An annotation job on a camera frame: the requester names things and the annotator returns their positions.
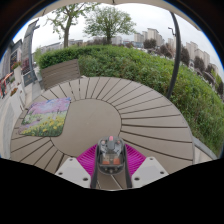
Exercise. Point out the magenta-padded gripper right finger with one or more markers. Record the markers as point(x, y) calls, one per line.
point(148, 170)

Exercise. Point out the round-crowned leafy tree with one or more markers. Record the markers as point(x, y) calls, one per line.
point(108, 21)

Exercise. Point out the low white flower planter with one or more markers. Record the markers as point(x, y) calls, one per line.
point(16, 103)

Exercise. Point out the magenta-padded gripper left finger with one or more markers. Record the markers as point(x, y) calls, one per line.
point(75, 170)

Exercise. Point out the thin-crowned leaning tree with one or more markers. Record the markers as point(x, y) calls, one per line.
point(66, 33)

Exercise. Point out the beige cantilever patio umbrella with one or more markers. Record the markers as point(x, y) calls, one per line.
point(177, 56)

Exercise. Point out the grey shopfront building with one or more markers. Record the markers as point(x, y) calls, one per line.
point(8, 63)

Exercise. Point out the beige apartment blocks group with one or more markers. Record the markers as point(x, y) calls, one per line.
point(153, 35)

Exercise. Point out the floral print mouse pad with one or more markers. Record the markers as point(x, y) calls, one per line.
point(46, 116)

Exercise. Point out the dark grey sign pillar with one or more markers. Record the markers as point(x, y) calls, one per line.
point(28, 50)

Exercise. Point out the green trimmed hedge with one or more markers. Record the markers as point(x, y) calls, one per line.
point(133, 66)

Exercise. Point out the grey transparent computer mouse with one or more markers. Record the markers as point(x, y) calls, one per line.
point(111, 156)

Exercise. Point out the tall white flower planter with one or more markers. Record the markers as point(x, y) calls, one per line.
point(17, 73)

